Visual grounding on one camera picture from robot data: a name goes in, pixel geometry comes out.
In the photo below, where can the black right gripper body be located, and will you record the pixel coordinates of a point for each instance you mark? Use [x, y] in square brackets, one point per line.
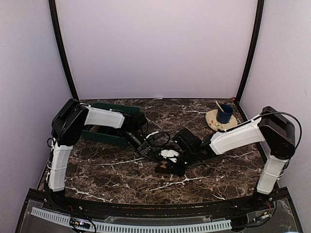
[189, 156]

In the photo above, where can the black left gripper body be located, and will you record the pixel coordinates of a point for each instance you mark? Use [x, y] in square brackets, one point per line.
[135, 143]

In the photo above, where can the brown argyle sock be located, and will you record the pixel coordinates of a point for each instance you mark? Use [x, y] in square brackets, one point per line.
[163, 167]

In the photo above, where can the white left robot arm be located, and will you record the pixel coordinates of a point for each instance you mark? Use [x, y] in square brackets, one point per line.
[112, 124]

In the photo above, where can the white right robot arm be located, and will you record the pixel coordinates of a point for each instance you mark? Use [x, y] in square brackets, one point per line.
[270, 126]

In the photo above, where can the cream floral plate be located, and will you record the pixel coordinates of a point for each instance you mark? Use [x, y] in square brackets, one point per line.
[217, 126]

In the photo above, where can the blue speckled mug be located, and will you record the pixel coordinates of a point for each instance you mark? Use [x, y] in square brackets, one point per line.
[224, 113]

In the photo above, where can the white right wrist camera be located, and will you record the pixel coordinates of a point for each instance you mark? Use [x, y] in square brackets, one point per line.
[170, 155]

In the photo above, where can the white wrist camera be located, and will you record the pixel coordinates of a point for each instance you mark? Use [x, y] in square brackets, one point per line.
[151, 134]
[170, 155]

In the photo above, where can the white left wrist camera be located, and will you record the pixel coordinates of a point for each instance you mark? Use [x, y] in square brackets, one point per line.
[151, 134]

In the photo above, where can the black front rail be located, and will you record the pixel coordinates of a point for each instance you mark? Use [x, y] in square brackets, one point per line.
[99, 209]

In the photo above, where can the white slotted cable duct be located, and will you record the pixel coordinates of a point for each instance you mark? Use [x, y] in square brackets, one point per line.
[131, 225]

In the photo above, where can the right black frame post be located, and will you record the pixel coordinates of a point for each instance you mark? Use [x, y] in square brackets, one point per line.
[251, 51]

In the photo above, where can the black frame post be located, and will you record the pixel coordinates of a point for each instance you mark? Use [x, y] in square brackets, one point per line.
[61, 48]
[251, 51]

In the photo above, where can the left black frame post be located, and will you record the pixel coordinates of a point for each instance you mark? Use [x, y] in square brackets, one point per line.
[61, 48]

